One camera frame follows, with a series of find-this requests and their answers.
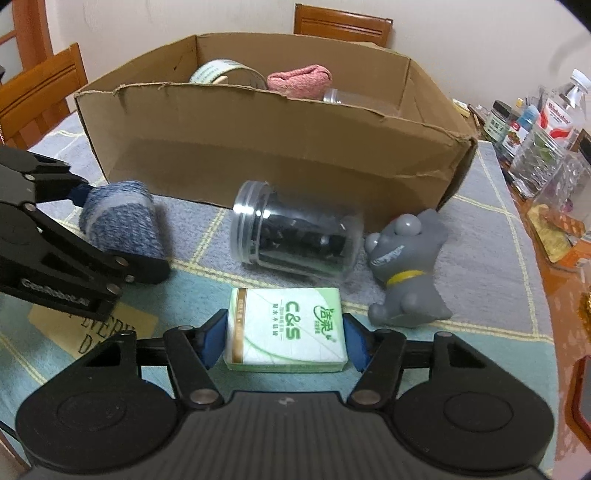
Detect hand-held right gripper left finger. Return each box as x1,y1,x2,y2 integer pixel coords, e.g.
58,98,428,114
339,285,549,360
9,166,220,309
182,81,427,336
74,308,230,408

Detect empty clear plastic jar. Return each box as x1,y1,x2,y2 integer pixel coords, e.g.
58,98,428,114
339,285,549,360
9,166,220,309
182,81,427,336
322,88,402,116

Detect blue plaid tablecloth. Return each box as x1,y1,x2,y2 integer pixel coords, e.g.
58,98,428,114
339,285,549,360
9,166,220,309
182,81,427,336
0,113,555,476

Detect brown cardboard box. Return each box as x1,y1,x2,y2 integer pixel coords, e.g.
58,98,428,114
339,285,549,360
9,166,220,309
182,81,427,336
74,33,478,213

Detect clear jar with black parts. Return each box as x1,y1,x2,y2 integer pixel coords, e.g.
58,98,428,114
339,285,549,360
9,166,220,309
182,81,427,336
229,181,365,280

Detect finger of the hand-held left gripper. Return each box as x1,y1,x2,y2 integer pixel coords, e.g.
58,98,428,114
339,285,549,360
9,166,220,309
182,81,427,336
0,202,172,322
0,147,96,208

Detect pink knitted sock roll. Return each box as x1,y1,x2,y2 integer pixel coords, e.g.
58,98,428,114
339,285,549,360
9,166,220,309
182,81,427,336
266,65,333,100

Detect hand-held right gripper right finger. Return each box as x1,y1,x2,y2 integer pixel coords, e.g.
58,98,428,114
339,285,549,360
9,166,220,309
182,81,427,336
343,313,497,408

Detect clear packing tape roll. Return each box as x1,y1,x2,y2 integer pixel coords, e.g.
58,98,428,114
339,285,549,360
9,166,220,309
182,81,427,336
188,58,269,90

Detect grey toy dog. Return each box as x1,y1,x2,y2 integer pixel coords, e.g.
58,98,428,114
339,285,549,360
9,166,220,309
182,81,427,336
363,209,454,328

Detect blue knitted sock roll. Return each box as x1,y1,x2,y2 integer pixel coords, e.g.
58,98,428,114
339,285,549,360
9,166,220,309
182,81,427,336
78,180,172,268

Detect green tissue pack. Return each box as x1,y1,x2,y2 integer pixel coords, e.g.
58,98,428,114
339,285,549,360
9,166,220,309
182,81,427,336
223,286,349,374

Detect red label water bottle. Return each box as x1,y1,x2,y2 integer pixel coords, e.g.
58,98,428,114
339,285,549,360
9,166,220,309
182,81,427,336
538,69,591,153

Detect brown paper card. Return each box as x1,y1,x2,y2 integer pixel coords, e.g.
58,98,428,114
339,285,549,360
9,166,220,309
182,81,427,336
28,302,160,358

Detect cluster of bottles and jars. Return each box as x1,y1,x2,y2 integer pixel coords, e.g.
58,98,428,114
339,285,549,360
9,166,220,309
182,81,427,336
482,85,591,213

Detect gold foil snack packets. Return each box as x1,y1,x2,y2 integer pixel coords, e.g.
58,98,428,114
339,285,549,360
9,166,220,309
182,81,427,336
526,205,589,264

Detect orange plastic object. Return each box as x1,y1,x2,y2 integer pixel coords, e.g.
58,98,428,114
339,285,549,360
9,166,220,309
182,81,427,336
566,355,591,444

